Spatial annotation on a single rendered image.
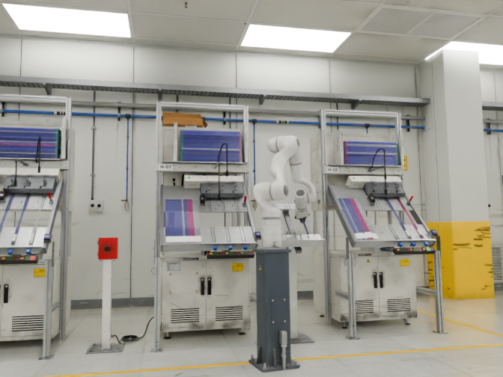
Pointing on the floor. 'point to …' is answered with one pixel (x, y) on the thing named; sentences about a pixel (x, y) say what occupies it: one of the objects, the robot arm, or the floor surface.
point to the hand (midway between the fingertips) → (302, 220)
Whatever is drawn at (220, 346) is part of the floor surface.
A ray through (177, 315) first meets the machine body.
